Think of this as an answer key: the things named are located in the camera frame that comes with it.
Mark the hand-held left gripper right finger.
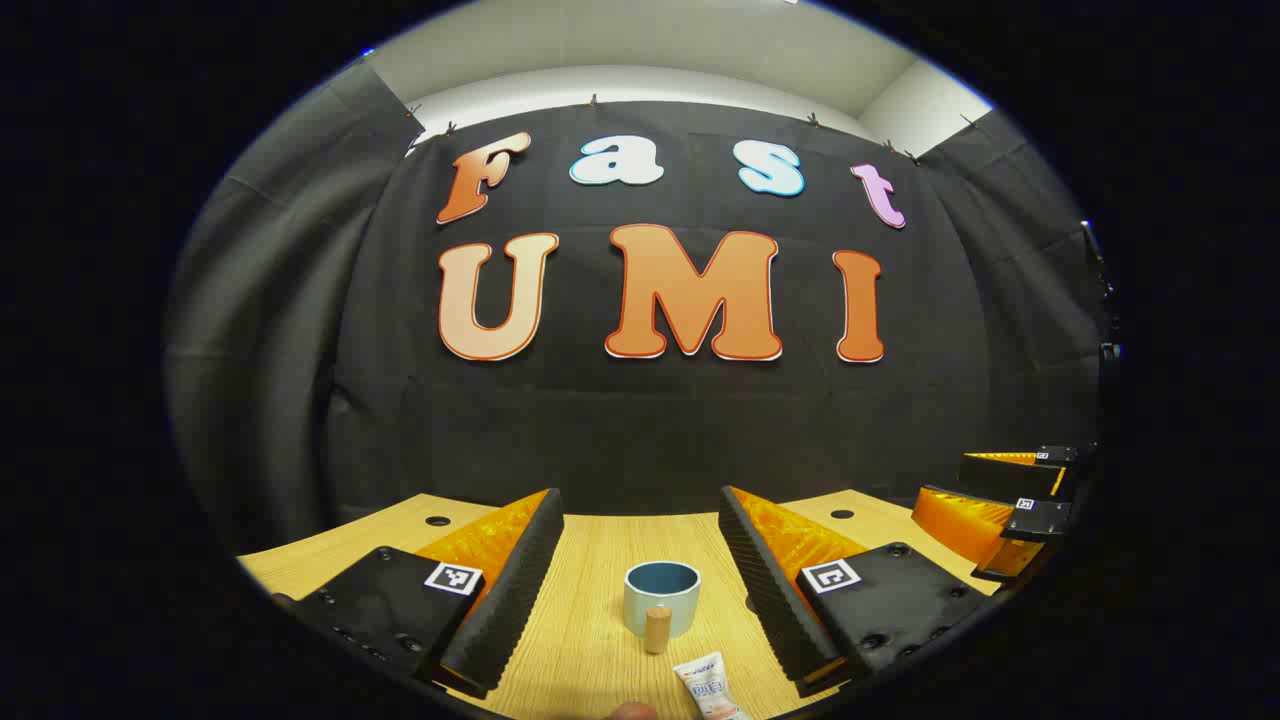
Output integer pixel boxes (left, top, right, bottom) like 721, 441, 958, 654
717, 485, 1002, 699

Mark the black backdrop cloth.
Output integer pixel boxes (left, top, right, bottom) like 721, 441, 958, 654
165, 60, 1113, 557

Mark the white toothpaste tube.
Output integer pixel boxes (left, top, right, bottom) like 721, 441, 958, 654
671, 651, 753, 720

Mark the blue cup with wooden handle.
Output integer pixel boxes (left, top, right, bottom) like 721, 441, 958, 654
622, 560, 702, 657

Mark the wooden desktop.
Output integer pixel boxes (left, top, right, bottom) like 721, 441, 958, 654
238, 487, 1003, 720

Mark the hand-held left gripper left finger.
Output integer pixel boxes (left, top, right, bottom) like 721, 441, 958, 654
270, 487, 567, 701

